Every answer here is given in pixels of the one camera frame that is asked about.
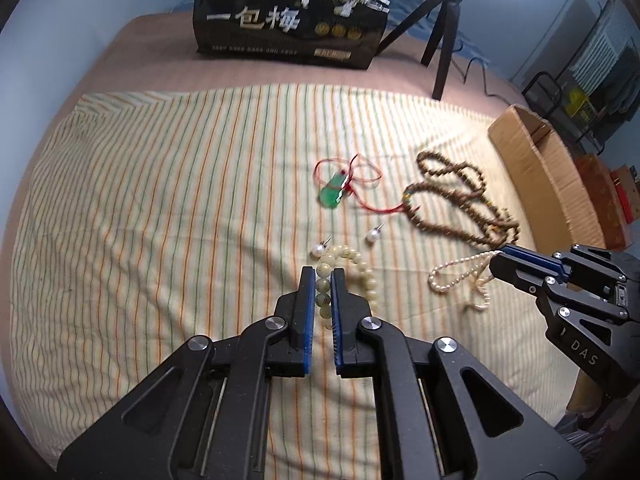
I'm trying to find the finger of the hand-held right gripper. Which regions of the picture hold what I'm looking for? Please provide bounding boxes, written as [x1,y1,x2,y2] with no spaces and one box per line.
[501,243,640,291]
[489,252,631,332]

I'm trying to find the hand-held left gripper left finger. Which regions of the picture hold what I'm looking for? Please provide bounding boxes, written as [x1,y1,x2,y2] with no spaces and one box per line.
[56,266,317,480]

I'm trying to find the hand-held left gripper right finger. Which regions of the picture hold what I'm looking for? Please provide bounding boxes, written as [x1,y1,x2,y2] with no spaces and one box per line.
[331,268,587,480]

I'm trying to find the white pearl necklace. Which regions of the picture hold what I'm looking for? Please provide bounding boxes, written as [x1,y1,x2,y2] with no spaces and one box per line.
[429,250,506,314]

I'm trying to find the cream bead bracelet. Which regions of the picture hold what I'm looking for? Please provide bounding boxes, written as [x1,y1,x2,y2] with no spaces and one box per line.
[314,244,378,332]

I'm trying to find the cardboard box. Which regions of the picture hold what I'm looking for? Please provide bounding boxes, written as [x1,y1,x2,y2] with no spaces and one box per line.
[487,104,628,262]

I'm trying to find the brown wooden bead necklace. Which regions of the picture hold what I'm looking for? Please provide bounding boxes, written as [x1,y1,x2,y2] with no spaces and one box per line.
[404,150,521,249]

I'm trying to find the green jade pendant red cord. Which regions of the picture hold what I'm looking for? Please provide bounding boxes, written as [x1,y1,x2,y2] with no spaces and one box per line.
[315,154,416,216]

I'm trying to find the orange patterned cloth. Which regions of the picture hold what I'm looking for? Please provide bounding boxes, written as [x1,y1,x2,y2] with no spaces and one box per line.
[574,154,640,252]

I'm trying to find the yellow crate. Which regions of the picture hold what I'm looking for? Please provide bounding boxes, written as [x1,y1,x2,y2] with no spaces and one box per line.
[565,87,599,127]

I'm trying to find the black clothes rack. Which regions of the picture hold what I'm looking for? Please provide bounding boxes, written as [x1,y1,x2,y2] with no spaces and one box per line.
[522,72,608,157]

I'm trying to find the striped cloth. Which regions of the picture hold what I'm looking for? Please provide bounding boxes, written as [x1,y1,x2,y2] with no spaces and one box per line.
[10,82,577,480]

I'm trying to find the dark hanging clothes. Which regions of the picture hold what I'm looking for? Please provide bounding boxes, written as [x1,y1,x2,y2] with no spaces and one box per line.
[602,25,640,122]

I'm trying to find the striped white towel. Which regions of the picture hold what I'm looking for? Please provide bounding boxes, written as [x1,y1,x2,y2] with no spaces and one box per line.
[575,25,621,92]

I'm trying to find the black mini tripod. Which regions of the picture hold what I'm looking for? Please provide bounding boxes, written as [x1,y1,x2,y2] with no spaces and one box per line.
[372,0,472,101]

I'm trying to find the blue checkered blanket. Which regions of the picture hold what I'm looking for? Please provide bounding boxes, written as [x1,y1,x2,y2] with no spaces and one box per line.
[385,0,483,58]

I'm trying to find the black snack bag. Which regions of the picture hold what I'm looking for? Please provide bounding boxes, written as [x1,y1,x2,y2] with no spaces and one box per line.
[192,0,392,70]

